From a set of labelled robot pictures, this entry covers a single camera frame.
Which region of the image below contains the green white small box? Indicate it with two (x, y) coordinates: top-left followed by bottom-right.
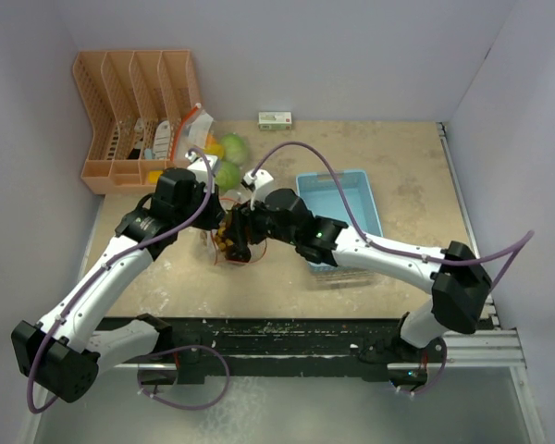
(258, 111), (292, 131)

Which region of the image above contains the green cabbage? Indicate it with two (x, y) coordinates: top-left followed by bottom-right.
(216, 161), (241, 191)
(219, 133), (250, 167)

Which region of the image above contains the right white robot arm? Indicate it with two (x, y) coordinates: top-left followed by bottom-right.
(224, 189), (491, 362)

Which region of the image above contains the green cabbage back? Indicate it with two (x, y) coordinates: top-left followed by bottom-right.
(219, 133), (250, 167)

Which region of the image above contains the clear orange zip bag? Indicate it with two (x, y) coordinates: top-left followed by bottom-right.
(173, 102), (251, 191)

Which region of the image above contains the blue plastic basket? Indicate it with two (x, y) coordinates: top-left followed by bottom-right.
(296, 169), (383, 236)

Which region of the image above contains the pink desk organizer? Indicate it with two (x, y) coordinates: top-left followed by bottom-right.
(72, 49), (202, 195)

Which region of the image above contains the orange fruit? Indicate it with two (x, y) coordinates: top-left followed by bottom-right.
(205, 133), (216, 145)

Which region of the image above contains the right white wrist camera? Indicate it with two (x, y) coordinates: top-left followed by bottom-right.
(241, 169), (276, 208)

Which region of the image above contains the green cabbage front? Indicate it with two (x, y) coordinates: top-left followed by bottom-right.
(216, 161), (241, 191)

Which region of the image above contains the brown longan bunch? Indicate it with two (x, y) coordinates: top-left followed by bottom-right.
(212, 224), (237, 261)

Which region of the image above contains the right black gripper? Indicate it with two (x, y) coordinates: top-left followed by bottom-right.
(225, 188), (299, 249)

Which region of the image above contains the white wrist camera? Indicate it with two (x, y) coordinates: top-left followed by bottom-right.
(185, 150), (221, 182)
(241, 169), (276, 208)

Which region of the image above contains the white tube in organizer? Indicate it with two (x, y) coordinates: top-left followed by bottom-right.
(152, 120), (171, 159)

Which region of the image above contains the yellow block in organizer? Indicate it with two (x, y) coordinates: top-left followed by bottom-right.
(147, 170), (163, 184)

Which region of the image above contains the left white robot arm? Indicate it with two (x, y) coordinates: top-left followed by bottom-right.
(11, 165), (223, 414)

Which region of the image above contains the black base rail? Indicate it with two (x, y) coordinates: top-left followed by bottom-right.
(92, 316), (450, 385)

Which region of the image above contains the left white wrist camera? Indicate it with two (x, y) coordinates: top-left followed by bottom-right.
(185, 150), (221, 182)

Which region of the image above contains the yellow starfruit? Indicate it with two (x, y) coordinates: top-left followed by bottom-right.
(205, 143), (225, 158)

